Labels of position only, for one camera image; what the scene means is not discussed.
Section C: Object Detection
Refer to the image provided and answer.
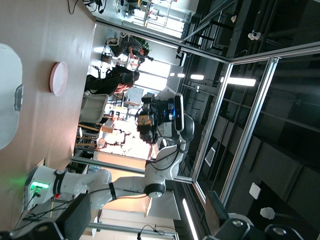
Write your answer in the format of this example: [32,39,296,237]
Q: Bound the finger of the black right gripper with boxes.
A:
[138,124,159,144]
[136,93,157,116]

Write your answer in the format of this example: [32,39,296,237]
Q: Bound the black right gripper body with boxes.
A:
[149,96,176,141]

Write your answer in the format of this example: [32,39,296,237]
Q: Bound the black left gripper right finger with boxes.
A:
[202,191,303,240]

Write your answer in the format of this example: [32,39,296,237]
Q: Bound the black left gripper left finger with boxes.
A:
[0,193,91,240]

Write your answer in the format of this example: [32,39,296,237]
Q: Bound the orange push-button switch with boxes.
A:
[136,113,154,127]

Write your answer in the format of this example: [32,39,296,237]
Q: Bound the white lidded box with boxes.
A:
[0,43,24,151]

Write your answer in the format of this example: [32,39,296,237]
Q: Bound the white dome sensor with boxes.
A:
[259,207,276,221]

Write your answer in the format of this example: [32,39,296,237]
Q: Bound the person in black clothes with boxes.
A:
[84,66,141,96]

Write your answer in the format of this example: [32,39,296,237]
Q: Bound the white office chair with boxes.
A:
[79,92,110,124]

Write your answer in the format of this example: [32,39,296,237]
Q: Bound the white vent grille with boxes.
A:
[204,146,217,167]

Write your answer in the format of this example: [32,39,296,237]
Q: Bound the person in striped shirt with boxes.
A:
[117,34,151,59]

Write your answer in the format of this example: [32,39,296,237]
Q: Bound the pink round plate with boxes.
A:
[48,61,69,97]

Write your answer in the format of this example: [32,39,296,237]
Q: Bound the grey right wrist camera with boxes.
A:
[173,92,185,132]

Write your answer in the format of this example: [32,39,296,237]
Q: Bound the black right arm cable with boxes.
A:
[147,139,189,171]

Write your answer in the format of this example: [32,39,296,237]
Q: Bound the white wall panel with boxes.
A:
[248,182,262,200]

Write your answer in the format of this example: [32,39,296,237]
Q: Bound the aluminium frame post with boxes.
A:
[219,56,280,206]

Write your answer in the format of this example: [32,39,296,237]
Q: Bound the tangled black cable bundle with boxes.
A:
[82,0,107,15]

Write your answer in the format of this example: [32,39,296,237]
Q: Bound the thin black looped cable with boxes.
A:
[67,0,79,15]

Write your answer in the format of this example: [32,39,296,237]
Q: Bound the white security camera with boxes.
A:
[247,30,262,41]

